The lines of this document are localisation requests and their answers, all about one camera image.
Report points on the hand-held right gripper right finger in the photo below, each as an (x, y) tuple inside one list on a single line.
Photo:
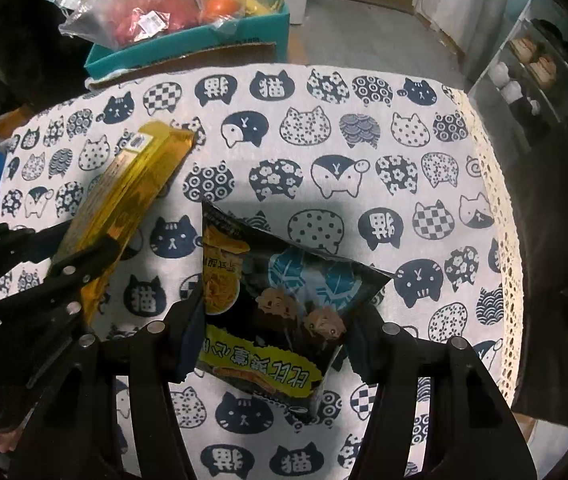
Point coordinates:
[(358, 355)]

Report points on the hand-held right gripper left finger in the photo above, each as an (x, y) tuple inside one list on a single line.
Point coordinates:
[(191, 340)]

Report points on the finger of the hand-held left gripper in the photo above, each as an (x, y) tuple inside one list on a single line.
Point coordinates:
[(89, 260), (24, 247)]

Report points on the black yellow snack bag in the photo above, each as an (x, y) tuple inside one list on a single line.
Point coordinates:
[(274, 320)]

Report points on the yellow snack packet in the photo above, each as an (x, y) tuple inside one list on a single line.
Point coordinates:
[(129, 185)]

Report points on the dark hanging coats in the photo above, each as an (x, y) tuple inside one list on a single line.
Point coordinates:
[(14, 35)]

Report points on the cat print tablecloth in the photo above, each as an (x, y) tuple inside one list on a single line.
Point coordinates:
[(314, 125)]

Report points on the teal cardboard box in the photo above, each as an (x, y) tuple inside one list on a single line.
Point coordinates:
[(189, 42)]

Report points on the clear plastic produce bag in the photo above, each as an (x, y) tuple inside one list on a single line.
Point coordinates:
[(129, 5)]

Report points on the round orange fruit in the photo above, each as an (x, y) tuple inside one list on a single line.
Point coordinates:
[(220, 7)]

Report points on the white shoe rack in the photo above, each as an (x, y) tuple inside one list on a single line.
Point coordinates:
[(478, 85)]

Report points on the group of shoes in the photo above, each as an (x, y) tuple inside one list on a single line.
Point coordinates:
[(538, 65)]

